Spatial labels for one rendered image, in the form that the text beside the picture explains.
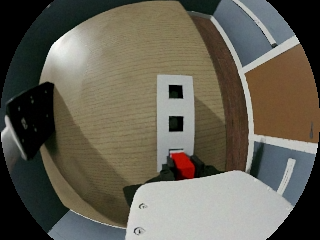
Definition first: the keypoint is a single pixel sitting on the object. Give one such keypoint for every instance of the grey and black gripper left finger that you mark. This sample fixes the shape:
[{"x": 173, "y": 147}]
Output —
[{"x": 167, "y": 174}]

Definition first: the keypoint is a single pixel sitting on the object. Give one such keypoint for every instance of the red and grey pin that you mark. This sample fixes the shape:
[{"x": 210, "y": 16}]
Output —
[{"x": 184, "y": 169}]

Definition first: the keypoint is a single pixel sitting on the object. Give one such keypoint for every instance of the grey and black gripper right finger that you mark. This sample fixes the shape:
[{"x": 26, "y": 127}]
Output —
[{"x": 202, "y": 170}]

